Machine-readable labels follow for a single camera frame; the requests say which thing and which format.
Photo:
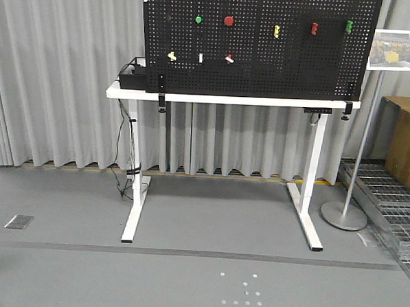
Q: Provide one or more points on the red toggle switch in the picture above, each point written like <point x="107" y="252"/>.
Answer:
<point x="229" y="58"/>
<point x="314" y="28"/>

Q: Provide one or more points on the yellow lit toggle switch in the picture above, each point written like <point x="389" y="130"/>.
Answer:
<point x="172" y="56"/>

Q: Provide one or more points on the left black panel clamp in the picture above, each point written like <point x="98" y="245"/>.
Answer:
<point x="162" y="93"/>

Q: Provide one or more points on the black panel clamp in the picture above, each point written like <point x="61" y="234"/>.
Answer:
<point x="162" y="93"/>
<point x="348" y="107"/>

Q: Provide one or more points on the black electronics box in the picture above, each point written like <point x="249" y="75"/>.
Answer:
<point x="133" y="75"/>

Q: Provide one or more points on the white height-adjustable desk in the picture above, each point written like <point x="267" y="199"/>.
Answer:
<point x="300" y="197"/>

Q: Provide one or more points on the black perforated pegboard panel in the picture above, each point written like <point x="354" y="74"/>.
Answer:
<point x="296" y="65"/>

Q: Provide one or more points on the desk height control panel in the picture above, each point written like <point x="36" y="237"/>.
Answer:
<point x="320" y="110"/>

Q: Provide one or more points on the red mushroom push button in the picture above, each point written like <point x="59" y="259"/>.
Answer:
<point x="229" y="20"/>

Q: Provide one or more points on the right black panel clamp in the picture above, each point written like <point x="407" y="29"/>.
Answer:
<point x="348" y="107"/>

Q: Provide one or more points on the silver sign stand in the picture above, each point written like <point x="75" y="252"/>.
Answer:
<point x="345" y="215"/>

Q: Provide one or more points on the brown cardboard box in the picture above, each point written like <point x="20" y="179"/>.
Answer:
<point x="398" y="159"/>

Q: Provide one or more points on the grey floor plate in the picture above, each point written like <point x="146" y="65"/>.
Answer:
<point x="19" y="222"/>

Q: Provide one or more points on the metal floor grating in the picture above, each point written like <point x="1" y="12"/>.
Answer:
<point x="386" y="203"/>

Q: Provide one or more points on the printed photo sign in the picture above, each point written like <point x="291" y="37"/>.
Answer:
<point x="390" y="51"/>

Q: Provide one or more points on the yellow upper toggle switch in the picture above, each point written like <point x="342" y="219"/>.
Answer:
<point x="276" y="31"/>

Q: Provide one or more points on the green upper toggle switch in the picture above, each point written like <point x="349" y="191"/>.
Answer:
<point x="349" y="26"/>

